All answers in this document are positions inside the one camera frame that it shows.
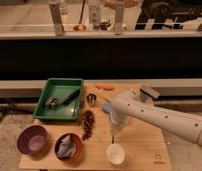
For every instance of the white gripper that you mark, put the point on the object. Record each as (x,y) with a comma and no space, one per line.
(117,122)

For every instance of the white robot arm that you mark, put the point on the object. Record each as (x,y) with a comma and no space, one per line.
(184,125)

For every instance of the bunch of dark grapes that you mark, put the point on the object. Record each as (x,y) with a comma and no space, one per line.
(87,124)

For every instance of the small metal cup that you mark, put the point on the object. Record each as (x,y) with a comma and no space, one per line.
(91,99)

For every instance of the white cup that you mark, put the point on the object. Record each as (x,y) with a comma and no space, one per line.
(115,154)

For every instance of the wooden board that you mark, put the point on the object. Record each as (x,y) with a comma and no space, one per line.
(143,144)

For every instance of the orange carrot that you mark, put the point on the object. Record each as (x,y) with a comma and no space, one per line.
(105,87)

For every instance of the red bowl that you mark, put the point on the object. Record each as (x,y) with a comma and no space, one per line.
(77,141)

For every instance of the grey crumpled cloth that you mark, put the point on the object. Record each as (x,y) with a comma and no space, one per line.
(66,148)

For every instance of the green plastic tray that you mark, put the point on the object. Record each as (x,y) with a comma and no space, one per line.
(59,87)

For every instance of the black brush in tray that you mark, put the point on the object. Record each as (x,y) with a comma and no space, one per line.
(53,102)

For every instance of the purple bowl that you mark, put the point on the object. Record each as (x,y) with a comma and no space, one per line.
(32,140)

